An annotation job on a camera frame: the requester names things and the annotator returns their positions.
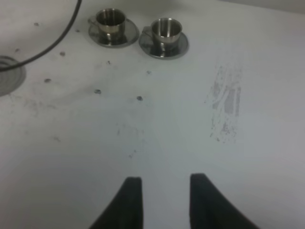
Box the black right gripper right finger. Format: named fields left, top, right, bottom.
left=189, top=174, right=258, bottom=229

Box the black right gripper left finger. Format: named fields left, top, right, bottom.
left=90, top=177, right=144, bottom=229

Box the right stainless steel saucer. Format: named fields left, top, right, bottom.
left=139, top=33, right=189, bottom=60

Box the stainless steel teapot saucer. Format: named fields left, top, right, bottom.
left=0, top=56, right=26, bottom=96

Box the left stainless steel saucer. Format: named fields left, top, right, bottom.
left=88, top=19, right=140, bottom=48

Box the right stainless steel teacup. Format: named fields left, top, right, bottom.
left=142, top=18, right=183, bottom=44

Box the stainless steel teacup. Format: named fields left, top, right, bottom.
left=88, top=8, right=127, bottom=34
left=142, top=18, right=183, bottom=44

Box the left stainless steel teacup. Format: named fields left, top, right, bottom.
left=88, top=8, right=127, bottom=34

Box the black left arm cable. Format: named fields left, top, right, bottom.
left=0, top=0, right=83, bottom=72

